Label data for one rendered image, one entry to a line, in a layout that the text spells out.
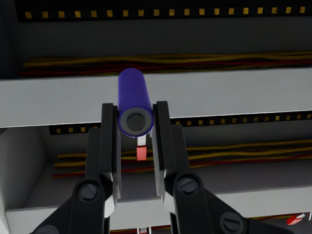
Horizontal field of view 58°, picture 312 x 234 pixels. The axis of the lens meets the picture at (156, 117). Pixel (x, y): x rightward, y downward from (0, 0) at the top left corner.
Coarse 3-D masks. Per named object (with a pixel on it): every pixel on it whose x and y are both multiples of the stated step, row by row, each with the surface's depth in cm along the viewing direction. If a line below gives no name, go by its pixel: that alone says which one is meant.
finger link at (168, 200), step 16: (160, 112) 13; (160, 128) 13; (176, 128) 14; (160, 144) 12; (176, 144) 13; (160, 160) 12; (176, 160) 13; (160, 176) 12; (160, 192) 13; (208, 192) 12; (208, 208) 11; (224, 208) 11; (224, 224) 11; (240, 224) 11
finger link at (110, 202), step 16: (112, 112) 13; (96, 128) 14; (112, 128) 13; (96, 144) 13; (112, 144) 12; (96, 160) 12; (112, 160) 12; (96, 176) 12; (112, 176) 12; (112, 192) 12; (64, 208) 11; (112, 208) 12; (48, 224) 11; (64, 224) 11
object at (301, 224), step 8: (264, 216) 64; (272, 216) 63; (280, 216) 64; (288, 216) 64; (304, 216) 66; (280, 224) 64; (296, 224) 64; (304, 224) 64; (112, 232) 60; (120, 232) 60; (128, 232) 60; (136, 232) 63; (152, 232) 62; (160, 232) 62; (168, 232) 62; (296, 232) 62; (304, 232) 62
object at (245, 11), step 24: (24, 0) 35; (48, 0) 36; (72, 0) 36; (96, 0) 36; (120, 0) 37; (144, 0) 37; (168, 0) 37; (192, 0) 38; (216, 0) 38; (240, 0) 38; (264, 0) 39; (288, 0) 39
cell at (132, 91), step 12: (132, 72) 18; (120, 84) 17; (132, 84) 16; (144, 84) 17; (120, 96) 15; (132, 96) 14; (144, 96) 15; (120, 108) 14; (132, 108) 13; (144, 108) 14; (120, 120) 14; (132, 120) 14; (144, 120) 14; (132, 132) 14; (144, 132) 14
